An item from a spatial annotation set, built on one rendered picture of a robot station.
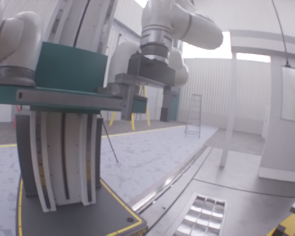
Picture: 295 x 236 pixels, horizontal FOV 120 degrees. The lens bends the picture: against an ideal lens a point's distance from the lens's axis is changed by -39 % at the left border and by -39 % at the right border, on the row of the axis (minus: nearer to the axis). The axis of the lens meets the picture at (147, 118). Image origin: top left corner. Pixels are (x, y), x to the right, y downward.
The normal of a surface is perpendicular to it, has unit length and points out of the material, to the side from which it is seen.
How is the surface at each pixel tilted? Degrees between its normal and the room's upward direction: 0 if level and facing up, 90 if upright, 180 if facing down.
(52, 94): 90
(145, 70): 90
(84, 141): 90
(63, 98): 90
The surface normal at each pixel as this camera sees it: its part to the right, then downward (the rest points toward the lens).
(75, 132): 0.66, 0.13
